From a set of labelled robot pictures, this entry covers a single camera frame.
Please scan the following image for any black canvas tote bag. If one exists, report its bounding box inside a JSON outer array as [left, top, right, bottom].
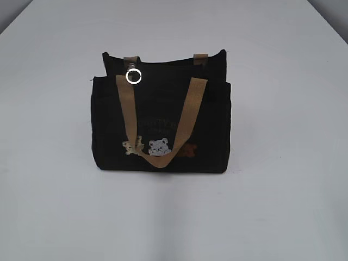
[[91, 50, 232, 173]]

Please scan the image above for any silver zipper pull ring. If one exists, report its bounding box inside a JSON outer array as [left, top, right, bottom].
[[126, 61, 142, 84]]

